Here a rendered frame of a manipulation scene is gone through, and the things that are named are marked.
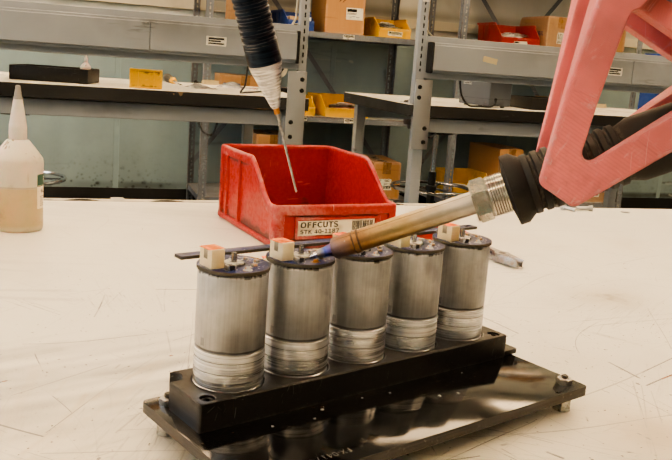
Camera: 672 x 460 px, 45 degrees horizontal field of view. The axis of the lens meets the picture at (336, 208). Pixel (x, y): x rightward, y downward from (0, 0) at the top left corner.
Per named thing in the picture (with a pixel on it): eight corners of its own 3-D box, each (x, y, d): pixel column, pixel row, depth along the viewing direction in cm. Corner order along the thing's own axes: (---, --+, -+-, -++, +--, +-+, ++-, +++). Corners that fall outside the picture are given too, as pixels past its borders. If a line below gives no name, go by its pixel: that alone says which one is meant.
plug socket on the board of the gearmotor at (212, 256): (231, 267, 27) (232, 248, 27) (208, 270, 27) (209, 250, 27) (219, 262, 28) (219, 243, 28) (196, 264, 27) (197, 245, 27)
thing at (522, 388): (456, 354, 39) (458, 331, 38) (585, 411, 33) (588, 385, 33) (140, 429, 29) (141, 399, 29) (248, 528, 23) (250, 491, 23)
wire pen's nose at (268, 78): (252, 111, 27) (241, 67, 26) (279, 100, 27) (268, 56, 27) (272, 115, 26) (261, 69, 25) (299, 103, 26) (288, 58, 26)
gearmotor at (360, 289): (394, 378, 32) (406, 251, 31) (345, 390, 30) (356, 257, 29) (355, 358, 34) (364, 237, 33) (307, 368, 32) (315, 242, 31)
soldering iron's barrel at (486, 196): (337, 274, 28) (516, 216, 27) (321, 233, 28) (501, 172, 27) (342, 264, 30) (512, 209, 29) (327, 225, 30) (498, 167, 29)
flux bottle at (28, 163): (53, 227, 58) (54, 86, 57) (20, 235, 55) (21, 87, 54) (14, 221, 60) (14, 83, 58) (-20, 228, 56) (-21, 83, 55)
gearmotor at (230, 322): (275, 408, 28) (284, 265, 28) (213, 423, 27) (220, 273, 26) (238, 383, 30) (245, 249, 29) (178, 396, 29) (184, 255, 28)
